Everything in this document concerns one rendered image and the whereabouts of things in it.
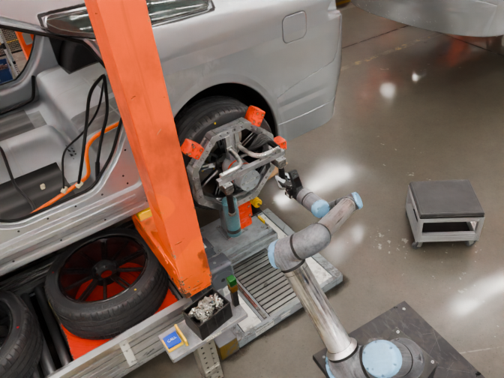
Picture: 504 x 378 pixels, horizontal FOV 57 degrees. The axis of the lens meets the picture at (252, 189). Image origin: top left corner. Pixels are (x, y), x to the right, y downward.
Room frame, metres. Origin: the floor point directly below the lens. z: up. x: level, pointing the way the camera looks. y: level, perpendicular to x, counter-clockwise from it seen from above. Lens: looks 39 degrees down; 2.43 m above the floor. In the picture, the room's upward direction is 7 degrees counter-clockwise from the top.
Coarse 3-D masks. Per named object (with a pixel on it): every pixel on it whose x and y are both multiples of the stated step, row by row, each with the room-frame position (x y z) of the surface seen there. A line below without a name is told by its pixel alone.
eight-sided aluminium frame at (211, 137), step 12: (240, 120) 2.22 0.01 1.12; (216, 132) 2.17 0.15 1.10; (228, 132) 2.15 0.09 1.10; (264, 132) 2.26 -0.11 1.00; (204, 144) 2.12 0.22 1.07; (204, 156) 2.07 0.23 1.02; (192, 168) 2.04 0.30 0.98; (264, 168) 2.29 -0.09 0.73; (192, 180) 2.03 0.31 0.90; (264, 180) 2.24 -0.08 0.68; (192, 192) 2.07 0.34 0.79; (252, 192) 2.21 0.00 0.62; (204, 204) 2.04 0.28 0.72; (216, 204) 2.07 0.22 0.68; (240, 204) 2.15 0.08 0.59
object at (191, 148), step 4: (184, 140) 2.10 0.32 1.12; (188, 140) 2.08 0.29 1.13; (184, 144) 2.08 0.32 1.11; (188, 144) 2.06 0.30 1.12; (192, 144) 2.04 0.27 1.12; (196, 144) 2.08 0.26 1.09; (184, 148) 2.05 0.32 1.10; (188, 148) 2.03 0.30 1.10; (192, 148) 2.04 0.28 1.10; (196, 148) 2.05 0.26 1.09; (200, 148) 2.06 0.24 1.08; (184, 152) 2.03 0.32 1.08; (188, 152) 2.03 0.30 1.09; (192, 152) 2.04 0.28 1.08; (196, 152) 2.05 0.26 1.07; (200, 152) 2.06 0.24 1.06; (192, 156) 2.03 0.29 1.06; (196, 156) 2.05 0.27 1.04
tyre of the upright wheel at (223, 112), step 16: (224, 96) 2.47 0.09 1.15; (192, 112) 2.30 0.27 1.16; (208, 112) 2.26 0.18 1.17; (224, 112) 2.24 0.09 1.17; (240, 112) 2.28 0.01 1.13; (176, 128) 2.25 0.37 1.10; (192, 128) 2.18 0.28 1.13; (208, 128) 2.18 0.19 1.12; (240, 192) 2.25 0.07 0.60; (208, 208) 2.14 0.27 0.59
